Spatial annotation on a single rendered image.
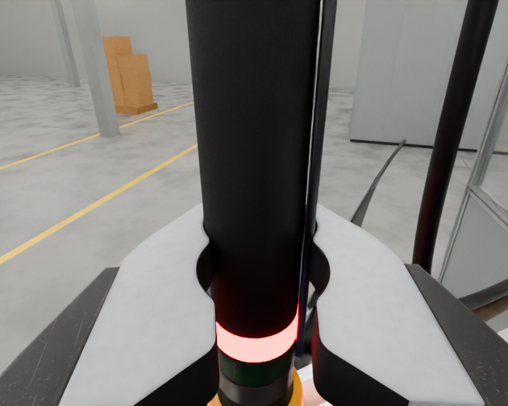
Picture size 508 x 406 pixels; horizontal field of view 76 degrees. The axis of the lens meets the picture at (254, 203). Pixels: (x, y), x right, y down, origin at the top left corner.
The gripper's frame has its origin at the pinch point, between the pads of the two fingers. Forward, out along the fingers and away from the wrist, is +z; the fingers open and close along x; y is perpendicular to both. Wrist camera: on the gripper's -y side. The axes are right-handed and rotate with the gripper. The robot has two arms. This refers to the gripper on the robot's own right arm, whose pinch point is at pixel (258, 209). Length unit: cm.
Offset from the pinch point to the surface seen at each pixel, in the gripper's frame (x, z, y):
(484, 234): 88, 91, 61
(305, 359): 5.7, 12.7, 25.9
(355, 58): 353, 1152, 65
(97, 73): -240, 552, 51
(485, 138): 91, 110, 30
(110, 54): -298, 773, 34
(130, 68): -257, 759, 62
